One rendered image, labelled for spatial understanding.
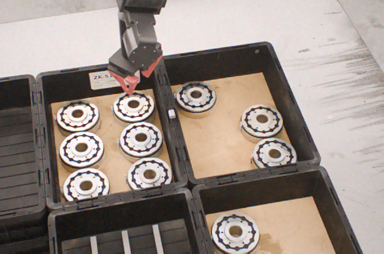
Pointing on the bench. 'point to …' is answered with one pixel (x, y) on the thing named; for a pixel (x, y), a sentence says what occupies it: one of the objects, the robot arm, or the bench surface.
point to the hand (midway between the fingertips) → (137, 82)
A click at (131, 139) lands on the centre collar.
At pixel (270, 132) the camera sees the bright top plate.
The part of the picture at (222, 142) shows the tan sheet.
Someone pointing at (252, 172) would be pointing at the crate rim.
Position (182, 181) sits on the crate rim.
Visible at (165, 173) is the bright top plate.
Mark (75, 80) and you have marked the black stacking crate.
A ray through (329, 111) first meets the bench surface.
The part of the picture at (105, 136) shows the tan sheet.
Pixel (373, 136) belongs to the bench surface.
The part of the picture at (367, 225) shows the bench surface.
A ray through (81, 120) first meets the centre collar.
